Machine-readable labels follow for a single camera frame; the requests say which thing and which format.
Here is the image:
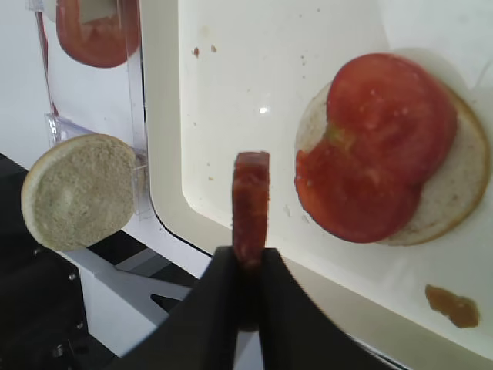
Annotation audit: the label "sauce smear on tray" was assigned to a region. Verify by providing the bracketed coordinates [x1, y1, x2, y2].
[424, 284, 481, 328]

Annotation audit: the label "white serving tray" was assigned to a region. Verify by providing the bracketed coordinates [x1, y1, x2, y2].
[141, 1, 492, 369]

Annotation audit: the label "bottom bun slice on tray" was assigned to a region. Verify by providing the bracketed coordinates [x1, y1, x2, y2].
[294, 86, 491, 246]

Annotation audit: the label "tomato slices on bun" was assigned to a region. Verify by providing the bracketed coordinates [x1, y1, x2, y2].
[295, 53, 458, 243]

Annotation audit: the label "left long acrylic divider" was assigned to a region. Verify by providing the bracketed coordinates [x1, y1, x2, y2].
[124, 25, 152, 220]

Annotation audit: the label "left red tape strip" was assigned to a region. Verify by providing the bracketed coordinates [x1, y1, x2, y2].
[35, 12, 59, 116]

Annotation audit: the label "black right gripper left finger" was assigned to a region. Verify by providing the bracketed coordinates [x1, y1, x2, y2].
[111, 247, 240, 369]

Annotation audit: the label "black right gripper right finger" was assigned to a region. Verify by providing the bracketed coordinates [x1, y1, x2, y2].
[259, 248, 391, 370]

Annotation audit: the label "standing bun half left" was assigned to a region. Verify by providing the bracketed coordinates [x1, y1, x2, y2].
[21, 133, 136, 252]

